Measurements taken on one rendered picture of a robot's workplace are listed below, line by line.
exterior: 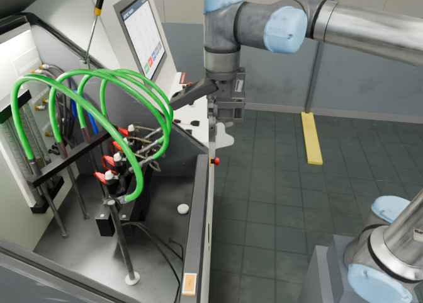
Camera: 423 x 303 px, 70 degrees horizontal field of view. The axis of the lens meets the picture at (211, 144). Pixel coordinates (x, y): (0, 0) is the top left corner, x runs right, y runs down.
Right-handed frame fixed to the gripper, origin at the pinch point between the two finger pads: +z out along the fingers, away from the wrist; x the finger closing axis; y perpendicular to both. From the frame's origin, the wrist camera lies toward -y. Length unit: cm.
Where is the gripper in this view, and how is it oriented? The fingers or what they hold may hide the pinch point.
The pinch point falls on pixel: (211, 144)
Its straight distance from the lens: 75.7
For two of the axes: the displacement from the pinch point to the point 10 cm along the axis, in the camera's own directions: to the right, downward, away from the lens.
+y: 10.0, 0.3, -0.3
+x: 0.4, -5.8, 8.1
